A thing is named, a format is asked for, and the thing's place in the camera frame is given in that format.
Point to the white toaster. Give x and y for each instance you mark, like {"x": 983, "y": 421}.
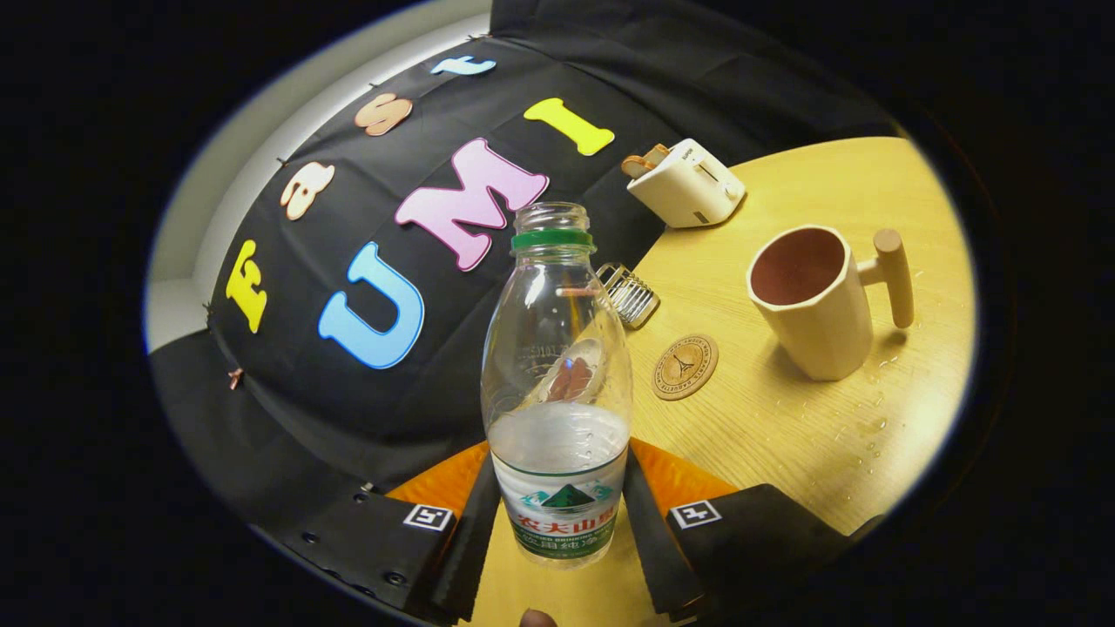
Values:
{"x": 688, "y": 187}

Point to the brown toast slice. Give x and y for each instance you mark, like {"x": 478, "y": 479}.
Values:
{"x": 643, "y": 162}

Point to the wooden table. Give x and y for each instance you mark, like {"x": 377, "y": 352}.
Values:
{"x": 784, "y": 435}

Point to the black backdrop cloth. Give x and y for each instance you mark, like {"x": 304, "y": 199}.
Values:
{"x": 305, "y": 418}

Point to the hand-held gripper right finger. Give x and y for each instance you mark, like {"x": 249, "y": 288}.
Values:
{"x": 653, "y": 549}

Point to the pink clip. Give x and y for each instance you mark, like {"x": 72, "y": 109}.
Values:
{"x": 235, "y": 379}

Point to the clear plastic bottle green label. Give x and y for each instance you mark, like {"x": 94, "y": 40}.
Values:
{"x": 557, "y": 453}

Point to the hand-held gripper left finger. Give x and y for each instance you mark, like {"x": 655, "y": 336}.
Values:
{"x": 470, "y": 549}

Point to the round cork coaster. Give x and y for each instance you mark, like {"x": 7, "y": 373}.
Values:
{"x": 685, "y": 367}

